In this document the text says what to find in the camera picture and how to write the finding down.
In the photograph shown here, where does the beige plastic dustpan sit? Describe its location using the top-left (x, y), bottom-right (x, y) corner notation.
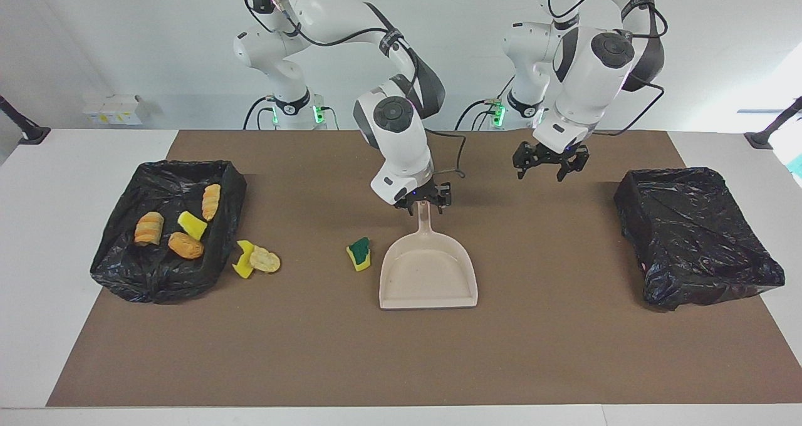
top-left (378, 200), bottom-right (479, 311)

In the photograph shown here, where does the pale scalloped bread piece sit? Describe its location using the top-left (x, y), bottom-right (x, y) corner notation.
top-left (201, 184), bottom-right (222, 221)

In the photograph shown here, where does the yellow sponge wedge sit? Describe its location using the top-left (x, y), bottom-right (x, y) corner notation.
top-left (177, 210), bottom-right (208, 241)

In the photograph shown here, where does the orange brown bread roll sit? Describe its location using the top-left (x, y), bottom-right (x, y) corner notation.
top-left (167, 232), bottom-right (205, 261)

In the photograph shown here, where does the pale chunky bread piece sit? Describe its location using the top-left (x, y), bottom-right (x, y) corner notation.
top-left (134, 211), bottom-right (165, 246)

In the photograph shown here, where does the black bag lined bin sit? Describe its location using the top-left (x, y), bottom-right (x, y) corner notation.
top-left (90, 159), bottom-right (247, 304)
top-left (613, 167), bottom-right (786, 312)

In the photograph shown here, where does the green and yellow sponge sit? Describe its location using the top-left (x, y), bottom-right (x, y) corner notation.
top-left (346, 237), bottom-right (372, 273)

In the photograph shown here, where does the round pale bread piece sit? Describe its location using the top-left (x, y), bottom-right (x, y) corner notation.
top-left (249, 246), bottom-right (281, 274)

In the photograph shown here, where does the curled yellow sponge piece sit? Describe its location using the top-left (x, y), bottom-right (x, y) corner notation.
top-left (232, 240), bottom-right (256, 279)

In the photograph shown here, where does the brown table mat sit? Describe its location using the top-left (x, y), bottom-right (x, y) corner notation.
top-left (46, 130), bottom-right (802, 408)

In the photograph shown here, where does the white box with yellow label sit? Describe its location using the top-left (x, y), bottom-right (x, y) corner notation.
top-left (83, 95), bottom-right (150, 126)

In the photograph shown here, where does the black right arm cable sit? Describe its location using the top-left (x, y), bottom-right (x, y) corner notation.
top-left (244, 0), bottom-right (468, 180)

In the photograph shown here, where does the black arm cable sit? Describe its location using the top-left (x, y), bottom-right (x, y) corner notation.
top-left (547, 0), bottom-right (669, 137)
top-left (244, 0), bottom-right (468, 180)

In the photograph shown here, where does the black left base cable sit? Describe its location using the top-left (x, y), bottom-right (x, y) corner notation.
top-left (456, 75), bottom-right (516, 130)

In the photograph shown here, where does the black base cable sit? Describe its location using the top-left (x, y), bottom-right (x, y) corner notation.
top-left (456, 75), bottom-right (516, 130)
top-left (243, 96), bottom-right (277, 130)

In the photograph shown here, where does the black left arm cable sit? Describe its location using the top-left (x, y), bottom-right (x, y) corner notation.
top-left (547, 0), bottom-right (669, 137)

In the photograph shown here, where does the black right base cable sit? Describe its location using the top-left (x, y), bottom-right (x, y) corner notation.
top-left (243, 96), bottom-right (277, 130)

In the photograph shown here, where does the black camera stand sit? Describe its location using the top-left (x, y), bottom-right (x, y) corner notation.
top-left (744, 96), bottom-right (802, 150)
top-left (0, 95), bottom-right (51, 145)

